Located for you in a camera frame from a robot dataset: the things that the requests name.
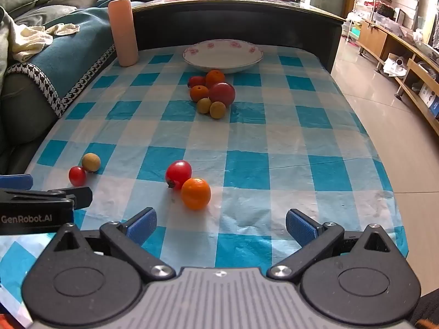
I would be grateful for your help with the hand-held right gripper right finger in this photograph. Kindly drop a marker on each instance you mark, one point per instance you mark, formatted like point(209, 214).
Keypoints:
point(301, 226)

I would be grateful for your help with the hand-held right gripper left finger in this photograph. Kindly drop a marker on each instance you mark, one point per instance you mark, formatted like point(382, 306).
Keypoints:
point(142, 224)

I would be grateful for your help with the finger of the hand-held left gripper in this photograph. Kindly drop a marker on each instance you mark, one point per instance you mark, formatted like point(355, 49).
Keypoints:
point(80, 196)
point(15, 180)

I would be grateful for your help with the red cherry tomato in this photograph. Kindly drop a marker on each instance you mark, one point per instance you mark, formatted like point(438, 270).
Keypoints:
point(77, 175)

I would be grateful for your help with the red tomato with stem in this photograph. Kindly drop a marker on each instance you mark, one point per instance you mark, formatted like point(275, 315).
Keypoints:
point(178, 173)

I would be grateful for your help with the small red tomato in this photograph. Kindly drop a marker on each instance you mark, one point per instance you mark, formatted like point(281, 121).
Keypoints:
point(195, 81)

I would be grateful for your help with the large red tomato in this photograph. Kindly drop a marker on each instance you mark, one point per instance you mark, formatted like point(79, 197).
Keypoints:
point(223, 94)

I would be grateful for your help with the white floral plate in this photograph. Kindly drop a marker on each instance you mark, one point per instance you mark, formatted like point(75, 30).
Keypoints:
point(223, 58)

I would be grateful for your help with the blue white checkered tablecloth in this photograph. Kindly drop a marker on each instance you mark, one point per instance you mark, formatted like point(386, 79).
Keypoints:
point(274, 144)

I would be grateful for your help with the cream cloth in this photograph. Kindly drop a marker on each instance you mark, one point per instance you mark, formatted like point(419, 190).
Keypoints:
point(31, 37)

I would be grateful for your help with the teal blanket houndstooth trim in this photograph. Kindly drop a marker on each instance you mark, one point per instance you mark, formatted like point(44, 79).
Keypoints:
point(79, 48)

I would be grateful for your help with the pink ribbed cylinder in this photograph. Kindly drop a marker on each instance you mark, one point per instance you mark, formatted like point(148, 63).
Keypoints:
point(123, 31)

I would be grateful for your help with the white device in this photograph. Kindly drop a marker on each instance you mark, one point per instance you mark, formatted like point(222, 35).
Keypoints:
point(398, 64)

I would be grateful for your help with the dark coffee table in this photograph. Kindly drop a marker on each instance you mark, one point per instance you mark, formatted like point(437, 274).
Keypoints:
point(291, 31)

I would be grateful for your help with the wooden tv cabinet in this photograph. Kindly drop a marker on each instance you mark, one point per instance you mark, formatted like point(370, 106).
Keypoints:
point(374, 37)

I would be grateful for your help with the white storage cart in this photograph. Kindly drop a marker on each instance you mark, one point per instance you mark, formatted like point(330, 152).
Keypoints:
point(353, 27)

